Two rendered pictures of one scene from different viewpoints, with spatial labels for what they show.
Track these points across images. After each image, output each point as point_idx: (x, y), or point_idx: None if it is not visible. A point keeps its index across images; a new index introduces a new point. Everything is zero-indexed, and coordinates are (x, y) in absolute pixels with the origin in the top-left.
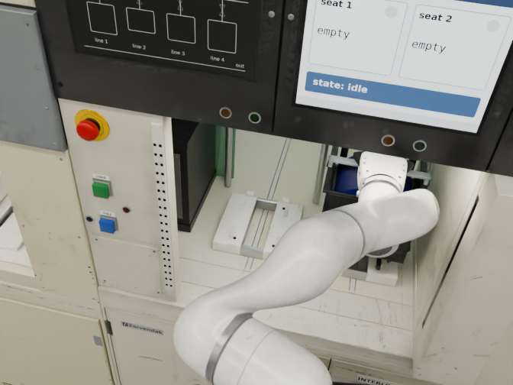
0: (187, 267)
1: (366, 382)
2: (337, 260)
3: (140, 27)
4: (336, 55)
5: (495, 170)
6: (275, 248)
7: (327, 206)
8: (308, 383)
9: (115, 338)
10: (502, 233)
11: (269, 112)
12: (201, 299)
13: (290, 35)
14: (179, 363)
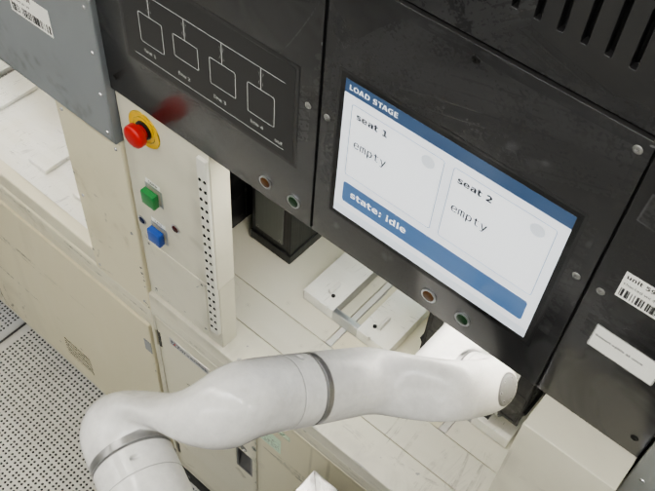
0: (260, 309)
1: None
2: (249, 424)
3: (185, 57)
4: (372, 178)
5: (546, 390)
6: (198, 381)
7: (432, 314)
8: None
9: (165, 353)
10: (530, 469)
11: (308, 204)
12: (112, 398)
13: (327, 135)
14: None
